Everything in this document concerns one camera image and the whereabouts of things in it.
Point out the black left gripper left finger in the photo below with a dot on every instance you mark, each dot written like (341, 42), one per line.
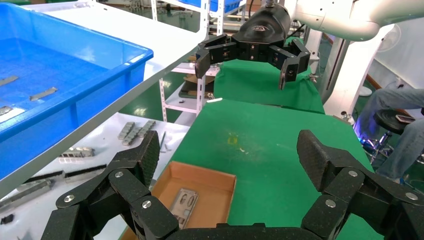
(127, 185)

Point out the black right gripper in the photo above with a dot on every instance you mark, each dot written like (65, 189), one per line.
(261, 30)

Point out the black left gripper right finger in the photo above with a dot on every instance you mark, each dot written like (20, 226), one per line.
(341, 184)

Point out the silver I/O shield plate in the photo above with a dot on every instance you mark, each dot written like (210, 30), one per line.
(188, 198)

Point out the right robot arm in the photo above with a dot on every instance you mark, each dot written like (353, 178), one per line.
(348, 16)

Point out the shallow cardboard box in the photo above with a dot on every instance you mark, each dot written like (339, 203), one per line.
(205, 185)

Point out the blue plastic tray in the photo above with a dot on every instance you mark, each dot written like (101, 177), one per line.
(99, 96)

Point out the grey metal connector strip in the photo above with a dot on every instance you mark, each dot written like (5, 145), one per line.
(147, 127)
(134, 136)
(127, 130)

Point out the thin metal rod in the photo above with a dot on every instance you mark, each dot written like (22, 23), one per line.
(163, 142)

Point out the white base board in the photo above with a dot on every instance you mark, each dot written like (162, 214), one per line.
(99, 136)

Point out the white metal rack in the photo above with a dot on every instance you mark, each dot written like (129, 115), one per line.
(201, 89)

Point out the blue storage bins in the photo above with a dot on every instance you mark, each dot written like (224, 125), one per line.
(228, 4)

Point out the round black stool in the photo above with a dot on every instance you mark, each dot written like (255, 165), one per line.
(389, 122)

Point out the green table cloth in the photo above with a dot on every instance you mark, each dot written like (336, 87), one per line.
(265, 159)

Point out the white robot torso column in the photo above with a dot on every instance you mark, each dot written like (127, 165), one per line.
(351, 73)

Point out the person in blue jeans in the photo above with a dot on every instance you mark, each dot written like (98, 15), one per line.
(397, 99)

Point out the white shelf board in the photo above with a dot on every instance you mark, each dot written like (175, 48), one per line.
(149, 30)

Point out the metal strip in bin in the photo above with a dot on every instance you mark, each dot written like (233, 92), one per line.
(43, 94)

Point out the white fan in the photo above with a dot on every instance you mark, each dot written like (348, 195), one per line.
(390, 37)

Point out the grey tape strip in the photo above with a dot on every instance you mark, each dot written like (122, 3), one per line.
(8, 81)

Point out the dark grey metal frame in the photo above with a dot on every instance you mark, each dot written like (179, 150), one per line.
(86, 174)

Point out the narrow grey metal rail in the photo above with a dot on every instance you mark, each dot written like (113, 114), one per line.
(78, 152)

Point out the open grey metal bracket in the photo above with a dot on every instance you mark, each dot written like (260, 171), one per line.
(44, 177)

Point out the grey sheet metal bracket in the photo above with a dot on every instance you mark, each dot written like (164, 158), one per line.
(26, 195)

